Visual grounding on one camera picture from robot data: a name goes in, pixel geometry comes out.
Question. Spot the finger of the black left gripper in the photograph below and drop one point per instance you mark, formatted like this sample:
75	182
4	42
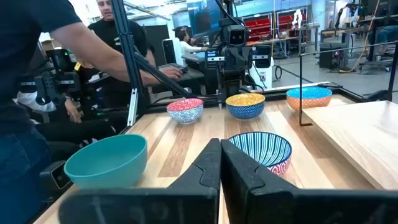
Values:
214	57
261	53

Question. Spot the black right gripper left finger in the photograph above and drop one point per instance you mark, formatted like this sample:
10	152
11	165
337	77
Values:
186	202

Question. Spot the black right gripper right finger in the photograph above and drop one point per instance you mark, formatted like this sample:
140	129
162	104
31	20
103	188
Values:
264	202

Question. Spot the yellow inside blue diamond bowl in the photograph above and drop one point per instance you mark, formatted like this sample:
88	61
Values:
245	109

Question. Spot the blue striped red wave bowl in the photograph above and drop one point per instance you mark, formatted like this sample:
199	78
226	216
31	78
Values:
264	149

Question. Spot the red herringbone grey patterned bowl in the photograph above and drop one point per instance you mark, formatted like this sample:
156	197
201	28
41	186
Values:
185	113

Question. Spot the blue inside orange patterned bowl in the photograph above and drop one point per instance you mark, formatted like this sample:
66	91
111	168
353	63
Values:
309	99

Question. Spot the teal plastic bowl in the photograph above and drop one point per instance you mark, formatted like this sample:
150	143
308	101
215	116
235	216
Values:
109	165

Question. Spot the black background robot arm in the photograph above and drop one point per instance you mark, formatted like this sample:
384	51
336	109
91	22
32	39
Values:
59	81

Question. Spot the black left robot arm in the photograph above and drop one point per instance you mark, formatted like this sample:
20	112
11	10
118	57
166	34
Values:
231	85

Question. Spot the white computer tower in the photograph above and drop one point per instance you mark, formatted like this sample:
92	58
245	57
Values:
262	77

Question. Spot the red bin rack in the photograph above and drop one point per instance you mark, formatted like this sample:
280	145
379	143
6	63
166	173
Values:
284	20
258	26

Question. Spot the person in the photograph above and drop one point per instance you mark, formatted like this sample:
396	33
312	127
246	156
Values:
186	48
74	109
18	62
107	31

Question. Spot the large black monitor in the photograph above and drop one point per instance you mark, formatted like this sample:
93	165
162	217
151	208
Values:
202	18

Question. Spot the black keyboard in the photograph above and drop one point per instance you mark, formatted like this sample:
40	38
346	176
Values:
172	67

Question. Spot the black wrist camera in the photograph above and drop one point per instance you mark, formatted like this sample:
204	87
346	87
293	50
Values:
237	35

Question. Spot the black aluminium frame post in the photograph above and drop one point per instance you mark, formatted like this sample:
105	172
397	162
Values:
124	37

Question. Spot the black table-level camera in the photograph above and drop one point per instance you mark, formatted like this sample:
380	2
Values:
59	179

